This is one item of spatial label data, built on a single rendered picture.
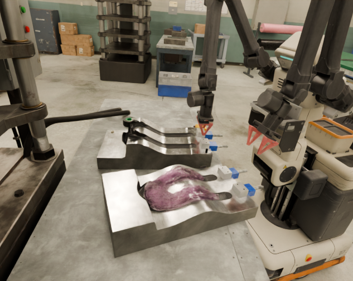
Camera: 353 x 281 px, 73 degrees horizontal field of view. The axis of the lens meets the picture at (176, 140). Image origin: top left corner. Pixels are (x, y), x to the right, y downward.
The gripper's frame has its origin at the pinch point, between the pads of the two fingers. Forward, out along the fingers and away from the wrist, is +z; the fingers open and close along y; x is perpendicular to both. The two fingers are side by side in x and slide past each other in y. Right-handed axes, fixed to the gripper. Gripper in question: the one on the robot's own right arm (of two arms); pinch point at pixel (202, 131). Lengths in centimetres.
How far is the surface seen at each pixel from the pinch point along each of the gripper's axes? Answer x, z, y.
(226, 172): 4.6, 2.8, 29.5
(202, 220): -9, 5, 52
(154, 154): -24.1, 2.7, 17.6
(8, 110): -82, -13, 12
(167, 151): -18.3, 2.7, 15.2
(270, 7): 275, -71, -587
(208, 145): 0.4, 0.4, 13.3
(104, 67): -124, 63, -394
